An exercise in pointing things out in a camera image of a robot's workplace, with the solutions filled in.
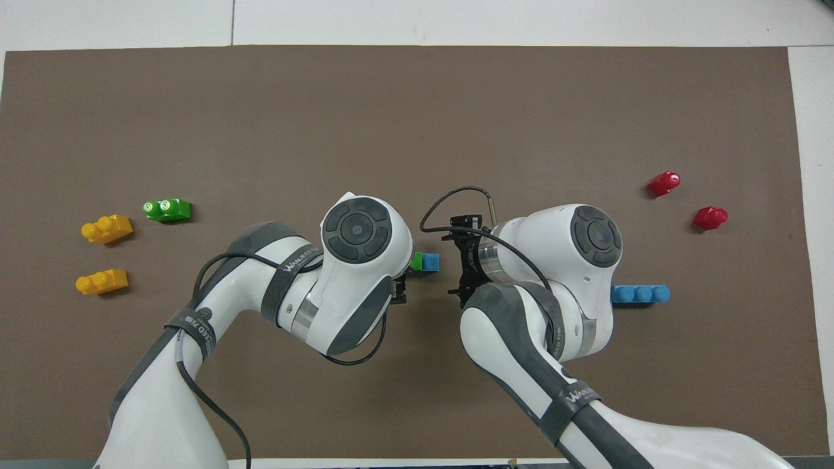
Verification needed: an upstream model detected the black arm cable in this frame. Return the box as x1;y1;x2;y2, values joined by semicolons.
175;251;389;469
420;186;556;343

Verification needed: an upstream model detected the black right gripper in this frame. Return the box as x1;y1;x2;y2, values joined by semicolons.
441;215;494;310

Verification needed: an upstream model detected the brown table mat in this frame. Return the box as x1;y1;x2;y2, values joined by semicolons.
0;44;812;461

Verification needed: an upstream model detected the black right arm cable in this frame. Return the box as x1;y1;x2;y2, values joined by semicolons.
420;186;556;343

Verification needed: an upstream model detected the yellow two-stud block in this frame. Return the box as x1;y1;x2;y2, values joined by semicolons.
81;214;134;245
76;269;128;296

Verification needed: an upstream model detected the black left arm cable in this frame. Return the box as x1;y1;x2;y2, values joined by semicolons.
175;251;389;469

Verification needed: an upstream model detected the red one-stud block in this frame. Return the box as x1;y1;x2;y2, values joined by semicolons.
692;206;728;231
648;171;682;197

